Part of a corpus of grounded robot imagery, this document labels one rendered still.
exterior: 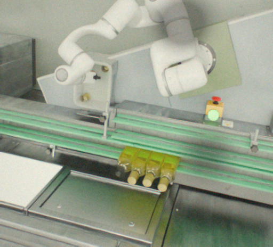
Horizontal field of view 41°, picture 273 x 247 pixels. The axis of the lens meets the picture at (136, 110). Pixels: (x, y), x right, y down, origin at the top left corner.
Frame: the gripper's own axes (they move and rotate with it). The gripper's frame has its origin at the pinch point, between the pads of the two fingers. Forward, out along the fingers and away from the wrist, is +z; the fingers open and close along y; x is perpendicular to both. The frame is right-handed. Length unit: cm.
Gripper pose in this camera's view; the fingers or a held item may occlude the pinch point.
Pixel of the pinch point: (90, 75)
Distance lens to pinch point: 161.4
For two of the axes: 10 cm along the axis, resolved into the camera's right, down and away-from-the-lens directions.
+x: 1.3, -9.8, -1.2
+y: 9.6, 1.5, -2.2
